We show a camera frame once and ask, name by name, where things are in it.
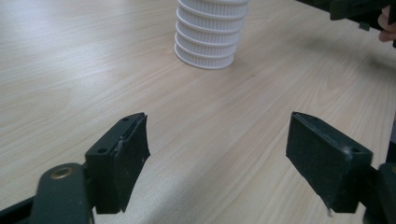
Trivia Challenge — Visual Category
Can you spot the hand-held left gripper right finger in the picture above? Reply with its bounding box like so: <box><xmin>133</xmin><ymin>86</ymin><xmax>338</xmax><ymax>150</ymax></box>
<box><xmin>285</xmin><ymin>111</ymin><xmax>374</xmax><ymax>216</ymax></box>

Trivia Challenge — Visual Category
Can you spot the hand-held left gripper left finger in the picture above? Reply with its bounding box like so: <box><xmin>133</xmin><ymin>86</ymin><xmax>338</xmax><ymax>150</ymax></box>
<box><xmin>84</xmin><ymin>112</ymin><xmax>151</xmax><ymax>216</ymax></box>

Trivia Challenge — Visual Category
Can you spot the stack of white paper cups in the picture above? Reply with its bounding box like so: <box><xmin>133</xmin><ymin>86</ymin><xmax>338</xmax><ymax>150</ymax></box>
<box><xmin>173</xmin><ymin>0</ymin><xmax>251</xmax><ymax>70</ymax></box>

